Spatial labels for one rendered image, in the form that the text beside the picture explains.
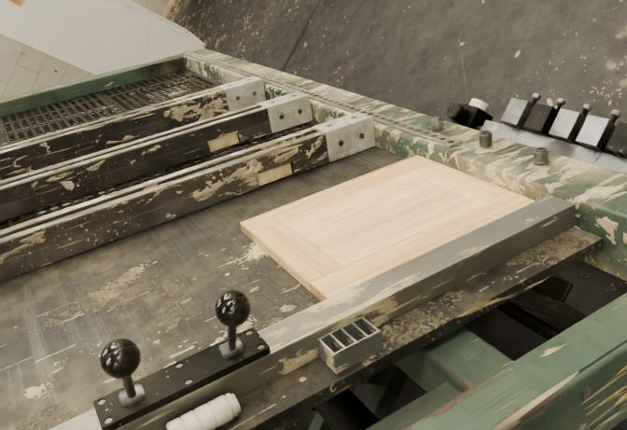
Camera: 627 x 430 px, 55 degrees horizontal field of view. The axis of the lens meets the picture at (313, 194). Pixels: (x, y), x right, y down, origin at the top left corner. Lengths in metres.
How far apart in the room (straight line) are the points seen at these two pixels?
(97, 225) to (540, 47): 1.77
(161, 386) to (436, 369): 0.34
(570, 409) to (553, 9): 1.95
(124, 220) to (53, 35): 3.66
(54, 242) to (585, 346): 0.87
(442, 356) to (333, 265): 0.22
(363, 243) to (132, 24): 4.01
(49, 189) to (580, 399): 1.13
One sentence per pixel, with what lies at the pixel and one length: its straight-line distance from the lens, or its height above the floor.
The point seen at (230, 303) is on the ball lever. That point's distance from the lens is 0.63.
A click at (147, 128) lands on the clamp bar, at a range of 1.75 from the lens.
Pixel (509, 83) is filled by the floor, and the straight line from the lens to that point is 2.43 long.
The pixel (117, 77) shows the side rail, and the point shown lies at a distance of 2.50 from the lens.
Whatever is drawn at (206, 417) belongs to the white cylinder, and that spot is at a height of 1.39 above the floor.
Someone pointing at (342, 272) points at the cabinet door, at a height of 1.17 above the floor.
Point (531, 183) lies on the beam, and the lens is 1.06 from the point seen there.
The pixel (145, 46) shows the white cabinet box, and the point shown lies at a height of 0.43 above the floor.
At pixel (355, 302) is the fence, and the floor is 1.22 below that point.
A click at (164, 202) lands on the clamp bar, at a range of 1.19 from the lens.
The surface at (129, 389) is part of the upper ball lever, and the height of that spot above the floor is 1.47.
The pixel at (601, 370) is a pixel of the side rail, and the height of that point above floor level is 1.12.
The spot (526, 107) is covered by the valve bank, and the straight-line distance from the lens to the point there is 1.32.
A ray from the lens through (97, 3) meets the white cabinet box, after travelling 4.76.
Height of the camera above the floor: 1.75
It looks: 35 degrees down
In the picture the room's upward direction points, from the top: 68 degrees counter-clockwise
